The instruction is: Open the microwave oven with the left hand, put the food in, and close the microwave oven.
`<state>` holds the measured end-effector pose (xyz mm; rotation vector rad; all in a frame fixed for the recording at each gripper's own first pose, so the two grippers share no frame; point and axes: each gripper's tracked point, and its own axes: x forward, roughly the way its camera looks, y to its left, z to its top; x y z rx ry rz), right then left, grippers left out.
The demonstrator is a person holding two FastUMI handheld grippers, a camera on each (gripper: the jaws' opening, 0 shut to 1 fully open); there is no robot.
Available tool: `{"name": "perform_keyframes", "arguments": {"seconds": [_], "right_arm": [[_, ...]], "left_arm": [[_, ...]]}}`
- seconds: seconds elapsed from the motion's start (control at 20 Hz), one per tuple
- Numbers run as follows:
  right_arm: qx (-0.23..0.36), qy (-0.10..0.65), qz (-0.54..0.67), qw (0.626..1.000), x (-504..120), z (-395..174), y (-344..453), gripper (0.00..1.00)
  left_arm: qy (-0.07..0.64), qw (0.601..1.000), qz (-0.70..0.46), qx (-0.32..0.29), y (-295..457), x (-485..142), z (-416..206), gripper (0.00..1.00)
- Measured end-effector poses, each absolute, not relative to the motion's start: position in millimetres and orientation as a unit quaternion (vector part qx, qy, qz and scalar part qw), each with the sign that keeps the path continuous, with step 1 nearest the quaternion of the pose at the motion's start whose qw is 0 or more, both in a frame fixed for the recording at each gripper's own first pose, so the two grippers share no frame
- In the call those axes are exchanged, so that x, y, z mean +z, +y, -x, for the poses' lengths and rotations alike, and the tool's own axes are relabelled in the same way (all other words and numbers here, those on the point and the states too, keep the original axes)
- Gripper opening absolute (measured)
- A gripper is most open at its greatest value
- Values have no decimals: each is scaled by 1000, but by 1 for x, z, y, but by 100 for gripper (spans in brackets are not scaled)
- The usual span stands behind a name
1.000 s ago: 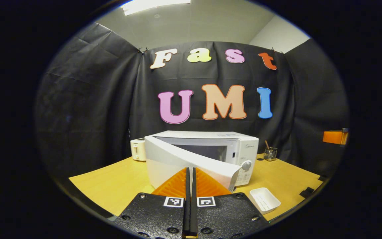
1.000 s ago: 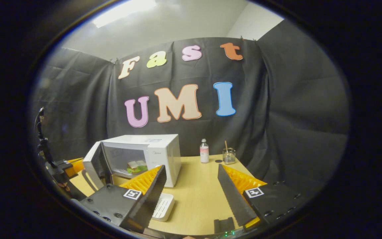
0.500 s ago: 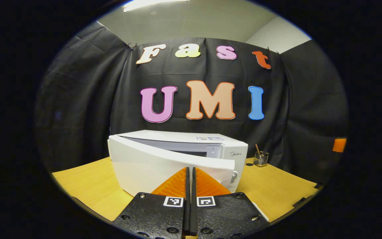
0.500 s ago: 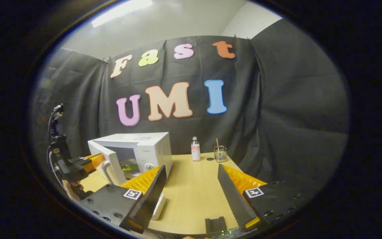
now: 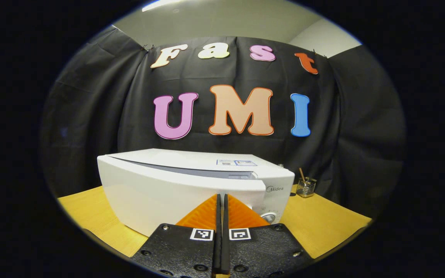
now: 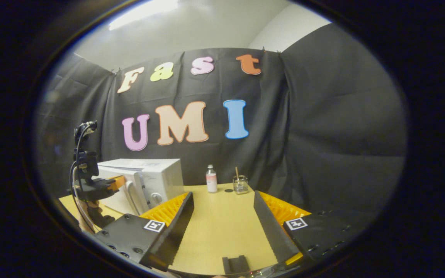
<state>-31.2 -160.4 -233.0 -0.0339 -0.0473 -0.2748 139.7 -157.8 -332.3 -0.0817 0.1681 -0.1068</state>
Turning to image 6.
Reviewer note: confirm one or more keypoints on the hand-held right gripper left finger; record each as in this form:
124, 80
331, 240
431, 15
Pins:
176, 235

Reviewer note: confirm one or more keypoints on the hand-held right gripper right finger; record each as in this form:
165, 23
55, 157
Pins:
272, 231

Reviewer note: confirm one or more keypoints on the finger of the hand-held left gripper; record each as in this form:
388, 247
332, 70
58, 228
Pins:
116, 183

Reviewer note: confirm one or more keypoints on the white microwave oven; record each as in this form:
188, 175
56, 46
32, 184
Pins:
160, 177

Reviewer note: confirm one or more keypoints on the small glass jar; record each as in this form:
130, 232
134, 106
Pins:
240, 186

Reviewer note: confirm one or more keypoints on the small clear bottle pink label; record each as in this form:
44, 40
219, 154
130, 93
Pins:
211, 181

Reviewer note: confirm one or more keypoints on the brown wooden stick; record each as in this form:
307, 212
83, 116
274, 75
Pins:
237, 173

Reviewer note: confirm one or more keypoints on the black backdrop cloth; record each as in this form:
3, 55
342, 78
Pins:
323, 116

